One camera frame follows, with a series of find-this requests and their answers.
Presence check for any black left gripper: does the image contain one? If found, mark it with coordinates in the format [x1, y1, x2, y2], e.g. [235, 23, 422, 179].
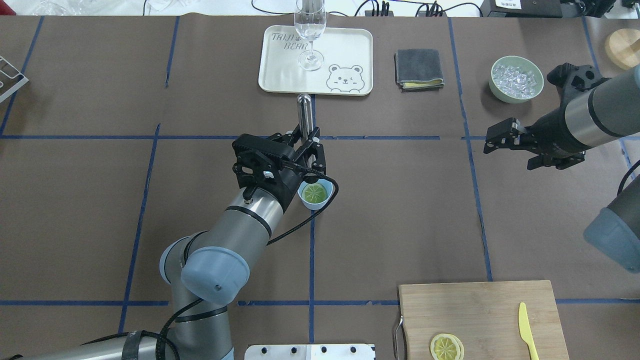
[231, 125, 327, 211]

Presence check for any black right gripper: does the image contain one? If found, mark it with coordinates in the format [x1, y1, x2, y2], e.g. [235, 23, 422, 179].
[483, 63, 608, 171]

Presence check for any steel muddler black tip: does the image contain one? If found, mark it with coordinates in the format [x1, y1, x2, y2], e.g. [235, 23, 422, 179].
[295, 93, 319, 166]

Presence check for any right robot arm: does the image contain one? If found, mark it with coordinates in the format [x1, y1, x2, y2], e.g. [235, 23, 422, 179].
[483, 63, 640, 275]

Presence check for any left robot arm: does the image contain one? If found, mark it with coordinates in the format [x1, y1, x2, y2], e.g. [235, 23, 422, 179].
[37, 126, 327, 360]

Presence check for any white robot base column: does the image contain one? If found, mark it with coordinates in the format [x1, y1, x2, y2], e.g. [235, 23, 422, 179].
[244, 343, 377, 360]

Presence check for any light blue cup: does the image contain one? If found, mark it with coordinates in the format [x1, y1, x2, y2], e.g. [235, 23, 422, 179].
[297, 178, 334, 211]

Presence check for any green bowl of ice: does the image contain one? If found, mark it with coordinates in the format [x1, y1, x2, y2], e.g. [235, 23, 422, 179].
[487, 55, 545, 104]

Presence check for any cream bear tray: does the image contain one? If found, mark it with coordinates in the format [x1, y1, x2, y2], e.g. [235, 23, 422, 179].
[257, 25, 374, 96]

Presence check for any wooden mug tree stand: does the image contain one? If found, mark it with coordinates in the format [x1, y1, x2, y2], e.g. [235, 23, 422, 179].
[605, 28, 640, 70]

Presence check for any clear wine glass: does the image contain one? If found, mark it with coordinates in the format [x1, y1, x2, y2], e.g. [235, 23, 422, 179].
[294, 0, 327, 72]

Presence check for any grey folded cloth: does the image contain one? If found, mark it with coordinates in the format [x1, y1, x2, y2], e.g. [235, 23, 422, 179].
[394, 48, 445, 92]

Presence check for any wooden cutting board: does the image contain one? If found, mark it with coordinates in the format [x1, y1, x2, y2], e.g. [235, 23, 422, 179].
[398, 280, 569, 360]

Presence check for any yellow plastic knife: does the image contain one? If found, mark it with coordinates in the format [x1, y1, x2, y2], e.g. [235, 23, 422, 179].
[518, 301, 540, 360]

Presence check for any white wire cup rack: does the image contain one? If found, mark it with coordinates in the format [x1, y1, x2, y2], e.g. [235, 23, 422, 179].
[0, 56, 29, 103]

